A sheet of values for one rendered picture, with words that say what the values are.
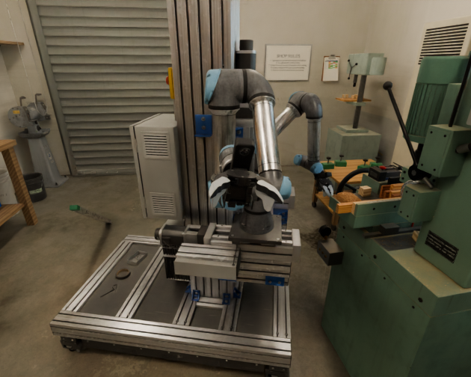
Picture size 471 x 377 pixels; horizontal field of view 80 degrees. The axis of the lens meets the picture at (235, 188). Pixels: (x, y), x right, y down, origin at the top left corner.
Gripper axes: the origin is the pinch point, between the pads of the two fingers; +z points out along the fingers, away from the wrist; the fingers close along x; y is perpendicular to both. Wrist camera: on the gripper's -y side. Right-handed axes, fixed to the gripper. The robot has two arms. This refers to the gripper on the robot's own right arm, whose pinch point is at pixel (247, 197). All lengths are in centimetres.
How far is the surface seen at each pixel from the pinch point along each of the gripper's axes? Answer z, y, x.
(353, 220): -46, 28, -57
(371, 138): -259, 31, -195
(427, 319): -11, 45, -70
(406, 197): -34, 11, -65
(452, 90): -41, -26, -73
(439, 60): -49, -35, -70
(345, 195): -59, 23, -58
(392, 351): -18, 72, -73
